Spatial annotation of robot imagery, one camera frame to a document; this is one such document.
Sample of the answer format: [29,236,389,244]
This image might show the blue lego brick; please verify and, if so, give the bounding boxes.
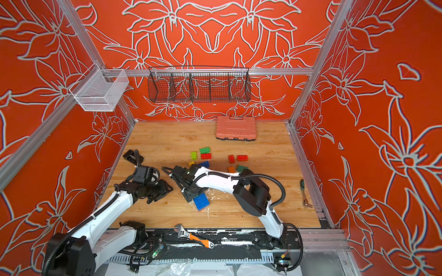
[200,161,210,168]
[193,193,209,211]

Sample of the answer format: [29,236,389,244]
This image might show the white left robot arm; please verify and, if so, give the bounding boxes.
[41,179,173,276]

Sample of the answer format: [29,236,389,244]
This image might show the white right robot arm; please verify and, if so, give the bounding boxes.
[162,164,287,239]

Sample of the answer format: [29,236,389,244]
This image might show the blue lego brick back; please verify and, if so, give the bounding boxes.
[200,161,210,168]

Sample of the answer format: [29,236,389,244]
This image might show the dark green lego brick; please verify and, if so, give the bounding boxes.
[199,147,211,154]
[236,165,249,173]

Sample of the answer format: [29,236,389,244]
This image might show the small red lego brick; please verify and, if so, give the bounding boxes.
[228,155,236,164]

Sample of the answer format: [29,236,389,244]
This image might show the dark green lego brick right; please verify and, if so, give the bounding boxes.
[236,165,249,173]

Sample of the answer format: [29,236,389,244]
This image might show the wide red lego brick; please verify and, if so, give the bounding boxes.
[237,155,248,162]

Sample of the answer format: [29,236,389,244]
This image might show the salmon red tool case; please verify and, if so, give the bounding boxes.
[216,116,257,141]

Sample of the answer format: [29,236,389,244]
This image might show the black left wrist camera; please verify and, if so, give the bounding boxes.
[132,165,160,185]

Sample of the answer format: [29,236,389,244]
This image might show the orange handled adjustable wrench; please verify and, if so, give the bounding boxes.
[174,224,215,249]

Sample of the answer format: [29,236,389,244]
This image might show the black wire wall basket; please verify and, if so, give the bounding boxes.
[147,66,252,103]

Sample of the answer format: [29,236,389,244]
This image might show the clear plastic wall bin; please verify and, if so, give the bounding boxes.
[69,70,129,112]

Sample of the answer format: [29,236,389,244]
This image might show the green handled pliers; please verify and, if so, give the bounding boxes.
[300,179,313,208]

